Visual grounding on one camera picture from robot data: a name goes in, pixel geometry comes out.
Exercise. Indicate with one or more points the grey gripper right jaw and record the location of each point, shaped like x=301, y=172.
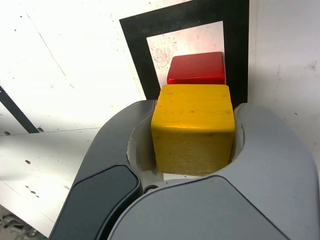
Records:
x=250, y=205

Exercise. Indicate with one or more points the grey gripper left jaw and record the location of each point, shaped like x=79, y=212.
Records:
x=100, y=175

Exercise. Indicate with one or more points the yellow cube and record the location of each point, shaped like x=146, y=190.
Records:
x=192, y=120

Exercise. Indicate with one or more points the red cube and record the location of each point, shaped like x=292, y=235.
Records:
x=197, y=67

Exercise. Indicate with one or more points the black tape square outline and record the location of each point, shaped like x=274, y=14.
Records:
x=135, y=50

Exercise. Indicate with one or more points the black tape strip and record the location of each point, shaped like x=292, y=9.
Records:
x=17, y=110

